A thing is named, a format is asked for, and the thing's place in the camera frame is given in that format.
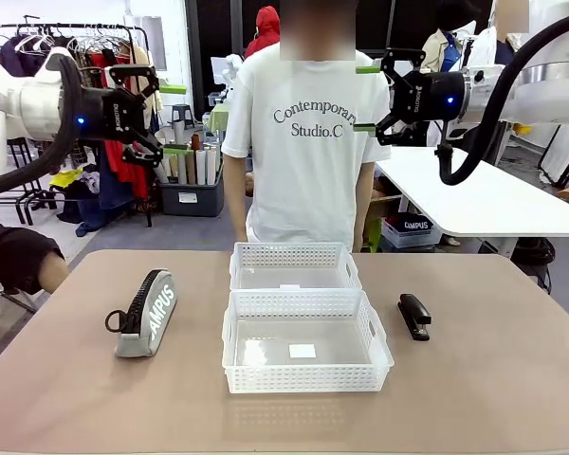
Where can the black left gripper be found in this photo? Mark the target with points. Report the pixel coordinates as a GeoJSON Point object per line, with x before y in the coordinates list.
{"type": "Point", "coordinates": [109, 114]}

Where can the grey Campus pencil case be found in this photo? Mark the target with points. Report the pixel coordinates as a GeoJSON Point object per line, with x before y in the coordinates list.
{"type": "Point", "coordinates": [156, 313]}

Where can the person in white t-shirt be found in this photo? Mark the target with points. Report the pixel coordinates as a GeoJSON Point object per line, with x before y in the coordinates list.
{"type": "Point", "coordinates": [308, 180]}

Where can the white paper roll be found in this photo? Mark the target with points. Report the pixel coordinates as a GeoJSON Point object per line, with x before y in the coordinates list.
{"type": "Point", "coordinates": [200, 168]}
{"type": "Point", "coordinates": [211, 166]}

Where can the small white plastic basket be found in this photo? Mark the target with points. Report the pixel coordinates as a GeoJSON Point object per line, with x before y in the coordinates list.
{"type": "Point", "coordinates": [289, 258]}

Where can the black stapler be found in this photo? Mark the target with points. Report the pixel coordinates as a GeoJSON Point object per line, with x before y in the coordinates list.
{"type": "Point", "coordinates": [415, 315]}

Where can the green covered table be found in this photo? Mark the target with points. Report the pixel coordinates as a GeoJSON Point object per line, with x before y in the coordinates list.
{"type": "Point", "coordinates": [218, 118]}

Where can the grey storage bin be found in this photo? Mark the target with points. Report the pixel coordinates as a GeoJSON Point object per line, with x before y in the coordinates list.
{"type": "Point", "coordinates": [192, 199]}

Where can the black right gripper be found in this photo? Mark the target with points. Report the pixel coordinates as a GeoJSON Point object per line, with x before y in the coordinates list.
{"type": "Point", "coordinates": [436, 97]}

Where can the red hanging garment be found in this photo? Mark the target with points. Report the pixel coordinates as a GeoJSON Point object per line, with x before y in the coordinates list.
{"type": "Point", "coordinates": [123, 166]}

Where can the beige paper roll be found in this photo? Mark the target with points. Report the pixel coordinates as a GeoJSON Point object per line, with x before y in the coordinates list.
{"type": "Point", "coordinates": [190, 168]}

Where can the seated person in black shorts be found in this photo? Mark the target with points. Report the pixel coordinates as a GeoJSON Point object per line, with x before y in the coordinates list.
{"type": "Point", "coordinates": [14, 256]}

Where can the person in navy top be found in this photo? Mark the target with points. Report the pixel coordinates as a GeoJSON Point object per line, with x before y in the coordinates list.
{"type": "Point", "coordinates": [505, 47]}

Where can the grey paper tube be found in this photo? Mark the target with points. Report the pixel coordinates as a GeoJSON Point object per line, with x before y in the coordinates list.
{"type": "Point", "coordinates": [161, 173]}

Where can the tall white paper tube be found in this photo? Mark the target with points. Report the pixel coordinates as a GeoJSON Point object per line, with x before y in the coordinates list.
{"type": "Point", "coordinates": [180, 166]}

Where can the person in red hood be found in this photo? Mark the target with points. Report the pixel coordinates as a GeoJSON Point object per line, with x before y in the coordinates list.
{"type": "Point", "coordinates": [265, 28]}

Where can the dark plastic stool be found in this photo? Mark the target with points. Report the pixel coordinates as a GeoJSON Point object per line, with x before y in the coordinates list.
{"type": "Point", "coordinates": [182, 116]}

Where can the brown paper roll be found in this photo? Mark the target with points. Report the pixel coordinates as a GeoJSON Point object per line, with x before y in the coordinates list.
{"type": "Point", "coordinates": [196, 142]}

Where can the yellow cloth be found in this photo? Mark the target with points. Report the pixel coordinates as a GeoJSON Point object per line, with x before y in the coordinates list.
{"type": "Point", "coordinates": [66, 179]}

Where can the person's right forearm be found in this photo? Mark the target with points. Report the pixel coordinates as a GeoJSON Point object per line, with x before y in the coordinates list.
{"type": "Point", "coordinates": [234, 199]}

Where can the white background table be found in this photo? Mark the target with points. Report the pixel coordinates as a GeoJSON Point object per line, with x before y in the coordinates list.
{"type": "Point", "coordinates": [493, 199]}

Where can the large white plastic basket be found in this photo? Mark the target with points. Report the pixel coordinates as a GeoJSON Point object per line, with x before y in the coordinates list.
{"type": "Point", "coordinates": [303, 379]}

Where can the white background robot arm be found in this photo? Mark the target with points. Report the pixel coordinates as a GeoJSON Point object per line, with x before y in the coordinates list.
{"type": "Point", "coordinates": [231, 66]}

